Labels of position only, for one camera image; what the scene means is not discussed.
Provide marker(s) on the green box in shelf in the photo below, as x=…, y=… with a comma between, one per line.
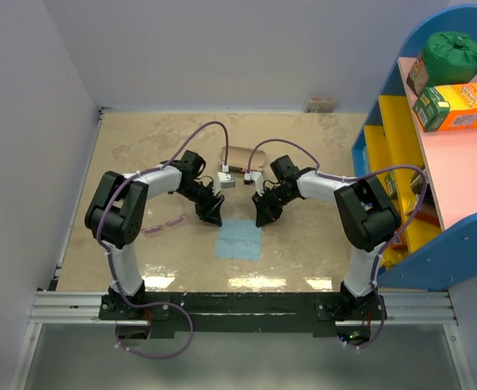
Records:
x=391, y=185

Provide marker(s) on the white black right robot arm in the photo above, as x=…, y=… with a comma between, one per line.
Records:
x=367, y=214

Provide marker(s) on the pink transparent sunglasses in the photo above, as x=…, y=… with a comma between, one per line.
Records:
x=162, y=217

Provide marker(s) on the green wrapped package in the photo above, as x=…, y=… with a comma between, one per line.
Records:
x=450, y=58

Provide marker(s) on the aluminium front frame rail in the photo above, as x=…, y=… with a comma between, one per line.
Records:
x=401, y=308

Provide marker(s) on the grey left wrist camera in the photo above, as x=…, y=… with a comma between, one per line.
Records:
x=224, y=180

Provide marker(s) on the orange green snack box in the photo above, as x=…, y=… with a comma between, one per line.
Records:
x=447, y=107

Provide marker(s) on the small brown printed box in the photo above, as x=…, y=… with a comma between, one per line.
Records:
x=418, y=76

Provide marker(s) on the aluminium table edge rail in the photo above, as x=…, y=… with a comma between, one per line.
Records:
x=59, y=264

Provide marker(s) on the dark foil snack packet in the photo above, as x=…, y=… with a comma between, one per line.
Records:
x=427, y=211

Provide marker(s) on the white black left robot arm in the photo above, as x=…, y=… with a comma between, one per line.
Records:
x=117, y=209

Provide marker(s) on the light blue cleaning cloth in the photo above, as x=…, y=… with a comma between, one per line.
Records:
x=238, y=239

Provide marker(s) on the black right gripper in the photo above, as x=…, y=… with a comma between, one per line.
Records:
x=265, y=213

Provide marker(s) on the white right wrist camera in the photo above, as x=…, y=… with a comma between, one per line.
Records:
x=256, y=179

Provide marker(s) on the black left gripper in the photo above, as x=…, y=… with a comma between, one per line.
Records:
x=210, y=210

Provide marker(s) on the printed glasses case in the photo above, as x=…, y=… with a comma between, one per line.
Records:
x=238, y=159

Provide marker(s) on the blue pink yellow shelf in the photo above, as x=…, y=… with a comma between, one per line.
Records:
x=446, y=254

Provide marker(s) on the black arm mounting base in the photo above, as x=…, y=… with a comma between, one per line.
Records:
x=324, y=314

